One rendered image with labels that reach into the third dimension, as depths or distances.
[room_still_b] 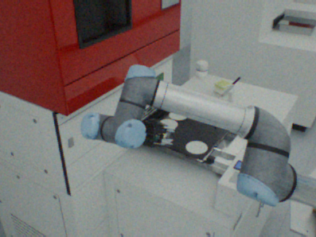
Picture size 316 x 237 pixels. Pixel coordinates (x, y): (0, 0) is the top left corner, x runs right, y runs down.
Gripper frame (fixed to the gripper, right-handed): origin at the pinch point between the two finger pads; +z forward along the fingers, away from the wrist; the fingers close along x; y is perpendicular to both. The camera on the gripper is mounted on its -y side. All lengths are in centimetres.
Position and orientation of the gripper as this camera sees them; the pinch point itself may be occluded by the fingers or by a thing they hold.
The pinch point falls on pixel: (169, 134)
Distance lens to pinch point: 119.5
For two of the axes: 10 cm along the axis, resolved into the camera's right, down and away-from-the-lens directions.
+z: 7.2, 1.2, 6.9
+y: 6.8, 1.2, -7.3
